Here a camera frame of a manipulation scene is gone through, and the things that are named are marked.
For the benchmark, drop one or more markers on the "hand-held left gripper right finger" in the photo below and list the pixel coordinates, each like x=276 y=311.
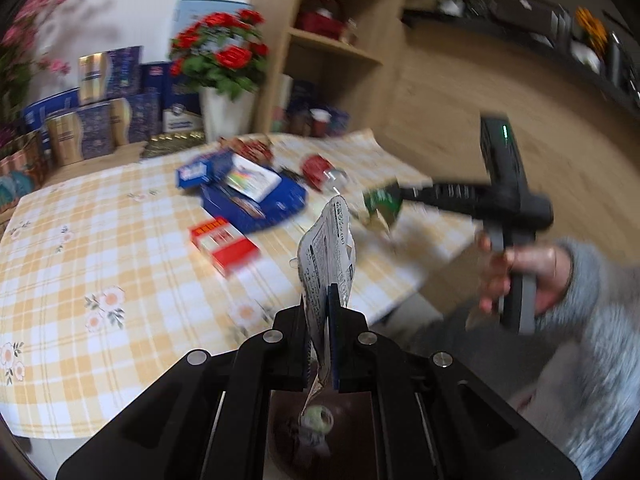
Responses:
x=334 y=345

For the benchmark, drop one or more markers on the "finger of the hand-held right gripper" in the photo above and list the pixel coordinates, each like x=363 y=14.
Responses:
x=445 y=194

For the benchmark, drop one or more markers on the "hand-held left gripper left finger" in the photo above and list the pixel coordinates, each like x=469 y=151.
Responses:
x=292 y=340

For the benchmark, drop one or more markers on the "green packet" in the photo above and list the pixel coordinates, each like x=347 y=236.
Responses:
x=382 y=202

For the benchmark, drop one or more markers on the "brown round waste bin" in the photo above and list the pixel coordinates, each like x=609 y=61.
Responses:
x=350 y=435

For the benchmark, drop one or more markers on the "red and white box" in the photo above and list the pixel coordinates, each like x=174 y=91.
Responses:
x=227 y=250

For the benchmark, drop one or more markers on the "red drink can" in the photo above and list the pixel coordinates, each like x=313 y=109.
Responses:
x=315 y=167

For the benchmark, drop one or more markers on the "large blue box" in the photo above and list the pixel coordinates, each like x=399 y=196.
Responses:
x=280 y=200

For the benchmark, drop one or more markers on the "dark blue wrapper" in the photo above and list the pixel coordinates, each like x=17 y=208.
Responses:
x=292 y=176

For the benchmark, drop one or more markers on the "white colourful printed packet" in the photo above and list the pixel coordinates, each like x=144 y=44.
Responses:
x=252 y=180

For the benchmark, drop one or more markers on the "small blue box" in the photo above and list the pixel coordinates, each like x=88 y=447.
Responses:
x=200 y=170

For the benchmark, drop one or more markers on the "red snack wrappers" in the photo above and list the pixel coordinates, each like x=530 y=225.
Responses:
x=252 y=149

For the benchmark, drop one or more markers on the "person's right forearm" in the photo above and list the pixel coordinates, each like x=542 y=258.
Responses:
x=600 y=335

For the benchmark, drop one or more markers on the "person's right hand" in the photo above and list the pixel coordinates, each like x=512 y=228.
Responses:
x=550 y=270

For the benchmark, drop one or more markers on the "purple blue box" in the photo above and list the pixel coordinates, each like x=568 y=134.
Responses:
x=340 y=122

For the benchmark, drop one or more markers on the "person's grey trousers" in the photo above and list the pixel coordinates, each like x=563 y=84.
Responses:
x=475 y=360

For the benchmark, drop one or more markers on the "red cup with white lid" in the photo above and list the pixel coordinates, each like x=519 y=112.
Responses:
x=320 y=122

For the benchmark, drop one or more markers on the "dark blue box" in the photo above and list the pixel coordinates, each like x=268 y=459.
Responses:
x=302 y=95

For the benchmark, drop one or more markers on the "orange potted flowers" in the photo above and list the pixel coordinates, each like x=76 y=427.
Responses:
x=590 y=40

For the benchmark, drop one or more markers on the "black flat case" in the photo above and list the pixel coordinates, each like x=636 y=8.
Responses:
x=525 y=12

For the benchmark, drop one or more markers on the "stack of paper cups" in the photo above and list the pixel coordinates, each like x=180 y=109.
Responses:
x=282 y=105

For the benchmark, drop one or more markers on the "red basket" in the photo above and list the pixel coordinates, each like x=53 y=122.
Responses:
x=320 y=22

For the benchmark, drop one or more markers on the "yellow checked tablecloth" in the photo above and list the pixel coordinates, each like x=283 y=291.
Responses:
x=100 y=240

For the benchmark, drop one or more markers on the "wide white vase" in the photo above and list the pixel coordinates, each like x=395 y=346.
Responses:
x=227 y=112

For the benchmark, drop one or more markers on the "gold patterned box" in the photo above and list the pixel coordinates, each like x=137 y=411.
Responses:
x=170 y=142

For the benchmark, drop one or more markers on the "wooden shelf unit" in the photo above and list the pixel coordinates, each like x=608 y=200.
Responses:
x=280 y=10

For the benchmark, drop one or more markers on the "red rose bouquet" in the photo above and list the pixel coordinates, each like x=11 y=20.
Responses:
x=225 y=55

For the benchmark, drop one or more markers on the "stack of blue gift boxes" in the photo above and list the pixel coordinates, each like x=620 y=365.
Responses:
x=95 y=120

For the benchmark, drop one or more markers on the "colourful patterned gift box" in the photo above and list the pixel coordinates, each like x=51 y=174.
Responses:
x=20 y=175

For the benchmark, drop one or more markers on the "pink blossom branches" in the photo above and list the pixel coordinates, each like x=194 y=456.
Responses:
x=25 y=45

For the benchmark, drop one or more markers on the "black wall shelf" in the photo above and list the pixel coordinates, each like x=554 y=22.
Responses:
x=550 y=42

